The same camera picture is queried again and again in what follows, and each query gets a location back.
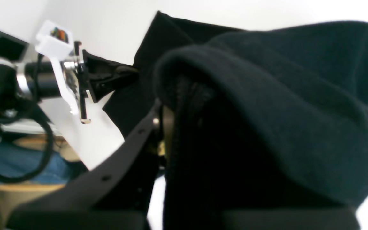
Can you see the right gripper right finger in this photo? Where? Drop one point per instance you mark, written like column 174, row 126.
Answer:
column 291, row 219

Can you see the black T-shirt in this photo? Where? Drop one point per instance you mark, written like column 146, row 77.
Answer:
column 263, row 119

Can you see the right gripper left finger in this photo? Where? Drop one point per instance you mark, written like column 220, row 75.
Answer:
column 113, row 196

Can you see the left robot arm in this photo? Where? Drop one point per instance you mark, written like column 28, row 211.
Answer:
column 61, row 70

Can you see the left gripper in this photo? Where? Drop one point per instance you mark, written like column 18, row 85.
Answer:
column 90, row 75

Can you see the blue cloth under table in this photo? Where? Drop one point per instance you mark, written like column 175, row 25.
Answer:
column 16, row 161

